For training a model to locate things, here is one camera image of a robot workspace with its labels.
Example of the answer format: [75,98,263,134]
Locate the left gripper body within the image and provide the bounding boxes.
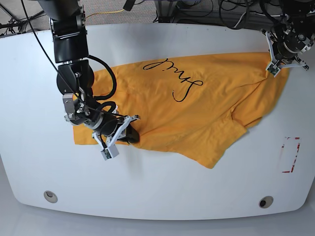
[272,19,315,60]

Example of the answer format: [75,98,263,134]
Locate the yellow cable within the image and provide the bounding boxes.
[85,8,124,19]

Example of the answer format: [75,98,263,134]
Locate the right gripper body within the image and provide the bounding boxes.
[63,93,123,137]

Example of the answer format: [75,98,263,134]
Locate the right table grommet hole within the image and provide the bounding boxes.
[258,196,274,208]

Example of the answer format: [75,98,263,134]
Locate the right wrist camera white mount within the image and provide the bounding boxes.
[92,115,140,160]

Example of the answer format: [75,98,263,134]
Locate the left table grommet hole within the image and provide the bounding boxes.
[43,191,58,204]

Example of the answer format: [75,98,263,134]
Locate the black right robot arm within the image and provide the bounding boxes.
[39,0,139,145]

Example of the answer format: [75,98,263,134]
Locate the yellow T-shirt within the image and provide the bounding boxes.
[73,52,290,170]

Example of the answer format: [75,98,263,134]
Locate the red tape rectangle marking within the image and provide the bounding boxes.
[279,137,301,174]

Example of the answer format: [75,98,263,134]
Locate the table grommet hole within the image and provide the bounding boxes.
[43,191,58,204]
[258,196,274,208]

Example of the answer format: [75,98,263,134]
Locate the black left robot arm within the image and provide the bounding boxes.
[273,0,315,64]

